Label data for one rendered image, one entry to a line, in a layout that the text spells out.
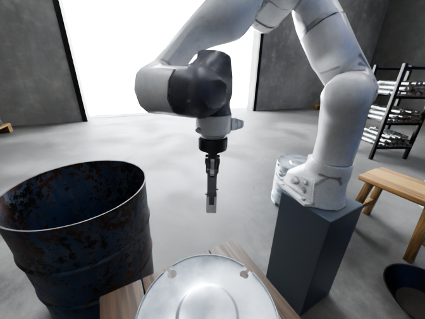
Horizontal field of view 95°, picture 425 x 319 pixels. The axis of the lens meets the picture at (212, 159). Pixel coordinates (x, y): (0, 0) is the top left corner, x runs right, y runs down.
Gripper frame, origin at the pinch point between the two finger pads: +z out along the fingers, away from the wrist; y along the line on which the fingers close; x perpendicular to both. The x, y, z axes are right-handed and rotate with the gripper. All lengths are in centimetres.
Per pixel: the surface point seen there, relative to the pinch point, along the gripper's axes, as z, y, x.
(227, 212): 48, -56, 10
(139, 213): 8.6, -4.4, -23.9
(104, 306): 13.5, 21.0, -23.2
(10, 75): -28, -271, -311
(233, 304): 10.9, 21.4, 5.2
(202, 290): 10.9, 18.6, -1.6
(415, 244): 37, -23, 97
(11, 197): 3, -4, -64
